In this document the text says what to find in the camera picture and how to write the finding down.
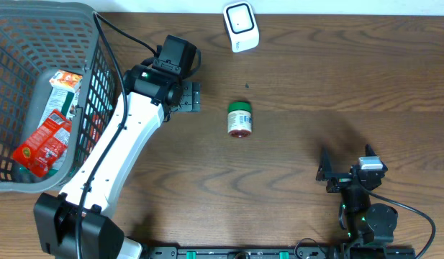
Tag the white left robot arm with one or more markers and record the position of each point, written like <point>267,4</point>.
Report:
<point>77,223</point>

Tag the grey plastic shopping basket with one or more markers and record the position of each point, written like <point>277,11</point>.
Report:
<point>37,38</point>

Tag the red snack bag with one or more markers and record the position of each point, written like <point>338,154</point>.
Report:
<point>45,145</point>

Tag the white barcode scanner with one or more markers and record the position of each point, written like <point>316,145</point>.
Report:
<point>241,26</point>

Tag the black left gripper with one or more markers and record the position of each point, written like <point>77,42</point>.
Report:
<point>192,101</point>

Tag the green lid spice jar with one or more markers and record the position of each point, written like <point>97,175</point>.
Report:
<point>239,119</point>

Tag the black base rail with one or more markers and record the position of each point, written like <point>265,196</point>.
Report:
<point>304,252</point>

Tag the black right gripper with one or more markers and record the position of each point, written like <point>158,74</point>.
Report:
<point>326,173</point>

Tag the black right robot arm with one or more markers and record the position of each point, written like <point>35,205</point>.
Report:
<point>368,224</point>

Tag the small orange box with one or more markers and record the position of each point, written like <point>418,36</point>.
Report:
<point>67,81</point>

